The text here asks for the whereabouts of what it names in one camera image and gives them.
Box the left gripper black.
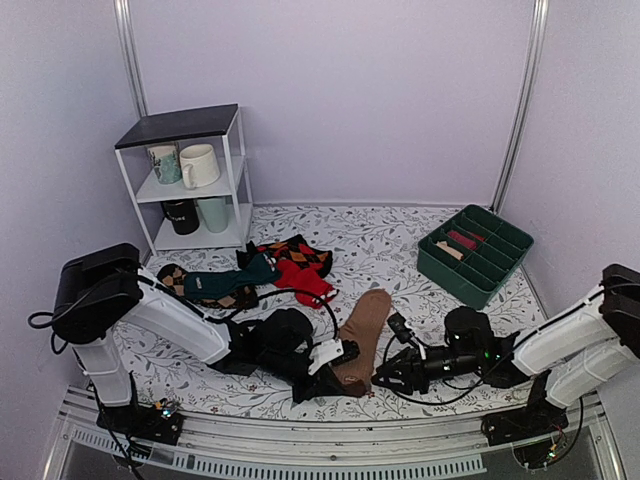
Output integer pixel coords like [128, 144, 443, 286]
[260, 350, 344, 405]

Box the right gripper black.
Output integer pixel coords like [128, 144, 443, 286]
[371, 347, 483, 397]

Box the tan ribbed sock brown cuff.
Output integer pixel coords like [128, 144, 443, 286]
[332, 289, 392, 398]

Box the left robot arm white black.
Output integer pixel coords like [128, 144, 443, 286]
[27, 243, 392, 434]

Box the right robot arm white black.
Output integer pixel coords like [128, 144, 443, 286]
[372, 264, 639, 436]

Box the floral patterned table mat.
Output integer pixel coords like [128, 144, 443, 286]
[114, 206, 529, 422]

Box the red sock white trim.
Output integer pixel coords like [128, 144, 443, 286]
[274, 259, 339, 309]

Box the argyle brown orange sock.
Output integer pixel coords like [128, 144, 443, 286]
[257, 234, 333, 278]

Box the green divided storage box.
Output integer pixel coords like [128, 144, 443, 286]
[416, 204, 534, 310]

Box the rolled beige sock in box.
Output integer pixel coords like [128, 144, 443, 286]
[436, 241, 464, 261]

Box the rolled red sock in box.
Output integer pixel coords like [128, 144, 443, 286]
[447, 230, 485, 251]

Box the black sock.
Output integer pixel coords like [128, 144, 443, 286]
[236, 241, 260, 270]

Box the dark teal sock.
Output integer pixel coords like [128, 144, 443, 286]
[183, 254, 281, 300]

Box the argyle sock brown beige left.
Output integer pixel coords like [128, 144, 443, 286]
[156, 264, 258, 310]

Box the pale green mug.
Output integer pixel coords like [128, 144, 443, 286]
[197, 197, 228, 233]

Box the black mug white text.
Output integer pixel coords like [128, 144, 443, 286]
[161, 199, 200, 236]

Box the cream ceramic mug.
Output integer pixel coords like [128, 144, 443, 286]
[179, 144, 220, 190]

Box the white metal shelf black top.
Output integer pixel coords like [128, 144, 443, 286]
[115, 104, 253, 255]

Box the teal patterned mug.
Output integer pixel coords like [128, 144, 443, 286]
[147, 143, 182, 185]

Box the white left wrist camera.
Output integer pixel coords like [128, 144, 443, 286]
[308, 339, 344, 376]

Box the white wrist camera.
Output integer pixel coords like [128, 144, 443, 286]
[387, 312, 427, 360]
[308, 339, 344, 376]

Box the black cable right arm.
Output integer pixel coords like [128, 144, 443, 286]
[382, 334, 501, 407]

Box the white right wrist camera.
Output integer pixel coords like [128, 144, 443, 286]
[387, 312, 427, 360]

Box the aluminium front rail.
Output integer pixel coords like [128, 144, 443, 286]
[42, 387, 626, 480]

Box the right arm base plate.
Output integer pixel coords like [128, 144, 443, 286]
[481, 391, 568, 471]

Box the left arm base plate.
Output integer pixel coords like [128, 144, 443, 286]
[96, 374, 184, 446]

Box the black cable left base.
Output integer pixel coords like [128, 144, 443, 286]
[89, 394, 151, 480]

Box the right aluminium corner post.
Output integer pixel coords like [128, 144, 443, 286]
[489, 0, 549, 214]

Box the aluminium corner post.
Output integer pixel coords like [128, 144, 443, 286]
[489, 0, 549, 214]
[113, 0, 148, 118]

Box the left aluminium corner post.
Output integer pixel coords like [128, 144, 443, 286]
[113, 0, 148, 118]

